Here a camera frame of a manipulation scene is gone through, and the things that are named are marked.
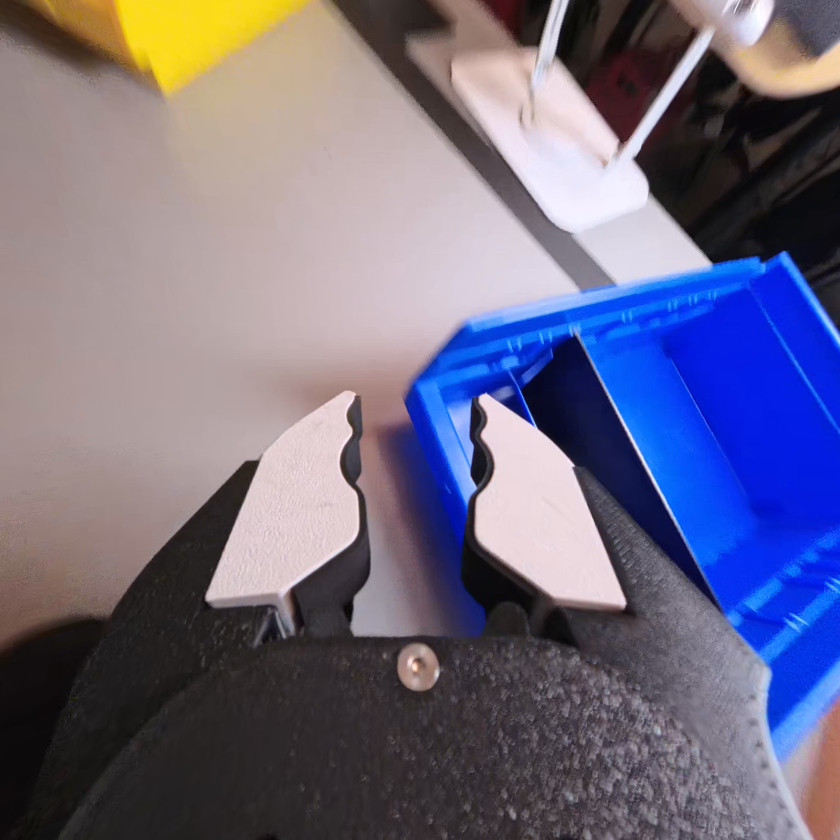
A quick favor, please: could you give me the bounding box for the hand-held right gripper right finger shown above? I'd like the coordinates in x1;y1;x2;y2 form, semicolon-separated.
461;392;630;634

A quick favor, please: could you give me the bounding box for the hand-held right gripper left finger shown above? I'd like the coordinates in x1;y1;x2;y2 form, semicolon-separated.
205;391;371;636

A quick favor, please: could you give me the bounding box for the blue storage bin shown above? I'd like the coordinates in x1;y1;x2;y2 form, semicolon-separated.
403;252;840;756

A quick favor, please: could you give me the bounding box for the yellow storage bin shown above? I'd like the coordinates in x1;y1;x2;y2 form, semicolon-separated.
39;0;311;97

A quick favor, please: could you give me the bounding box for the black bin divider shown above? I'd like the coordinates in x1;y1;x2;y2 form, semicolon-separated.
518;335;708;592

